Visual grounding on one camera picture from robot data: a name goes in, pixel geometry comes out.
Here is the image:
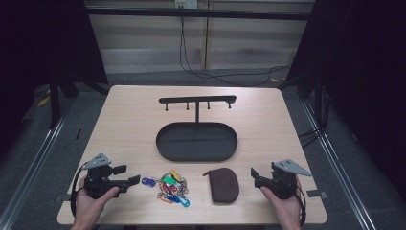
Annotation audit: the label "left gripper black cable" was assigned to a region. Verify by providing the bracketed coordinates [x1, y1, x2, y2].
[70, 161, 91, 221]

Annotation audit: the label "metal floor rail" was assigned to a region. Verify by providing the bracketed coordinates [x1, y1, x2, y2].
[301, 100, 379, 230]
[0, 104, 71, 230]

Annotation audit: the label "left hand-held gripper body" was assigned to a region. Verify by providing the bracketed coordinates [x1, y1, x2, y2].
[81, 152, 129, 200]

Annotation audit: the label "brown zip pouch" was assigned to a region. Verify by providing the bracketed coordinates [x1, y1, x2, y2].
[202, 167, 240, 204]

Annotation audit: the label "black metal stand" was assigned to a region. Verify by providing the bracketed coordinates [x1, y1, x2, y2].
[48, 68, 80, 130]

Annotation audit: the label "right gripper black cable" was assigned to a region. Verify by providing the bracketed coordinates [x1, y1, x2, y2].
[295, 183, 308, 227]

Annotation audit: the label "black curtain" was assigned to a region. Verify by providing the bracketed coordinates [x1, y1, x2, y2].
[285, 0, 406, 196]
[0, 0, 109, 161]

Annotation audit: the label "person's right hand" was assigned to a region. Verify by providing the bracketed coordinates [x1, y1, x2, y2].
[259, 176, 303, 224]

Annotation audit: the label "white wall socket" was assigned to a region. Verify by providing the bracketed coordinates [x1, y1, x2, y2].
[174, 0, 199, 10]

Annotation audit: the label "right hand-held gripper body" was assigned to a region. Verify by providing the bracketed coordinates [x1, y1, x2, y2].
[266, 158, 313, 201]

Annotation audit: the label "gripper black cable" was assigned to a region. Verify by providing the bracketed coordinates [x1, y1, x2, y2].
[295, 183, 308, 227]
[70, 161, 91, 221]

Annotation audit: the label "key bunch with coloured tags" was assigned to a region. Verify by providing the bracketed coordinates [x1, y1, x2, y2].
[141, 169, 192, 208]

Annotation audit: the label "black floor cables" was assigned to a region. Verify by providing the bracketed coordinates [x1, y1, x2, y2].
[298, 85, 331, 150]

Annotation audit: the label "grey tape strip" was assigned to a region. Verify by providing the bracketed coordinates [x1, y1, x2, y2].
[305, 189, 329, 199]
[53, 193, 77, 203]

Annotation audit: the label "person's left hand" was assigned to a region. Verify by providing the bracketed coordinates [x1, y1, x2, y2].
[75, 176, 121, 225]

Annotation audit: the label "black horizontal frame bar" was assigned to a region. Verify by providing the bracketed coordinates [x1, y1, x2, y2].
[85, 7, 311, 22]

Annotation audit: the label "black key rack with tray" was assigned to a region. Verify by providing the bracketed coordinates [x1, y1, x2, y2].
[155, 95, 239, 163]

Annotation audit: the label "yellow floor tape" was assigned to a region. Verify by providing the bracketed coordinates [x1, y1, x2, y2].
[35, 95, 52, 108]

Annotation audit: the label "black wall cable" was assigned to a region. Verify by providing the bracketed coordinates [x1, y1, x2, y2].
[178, 15, 292, 88]

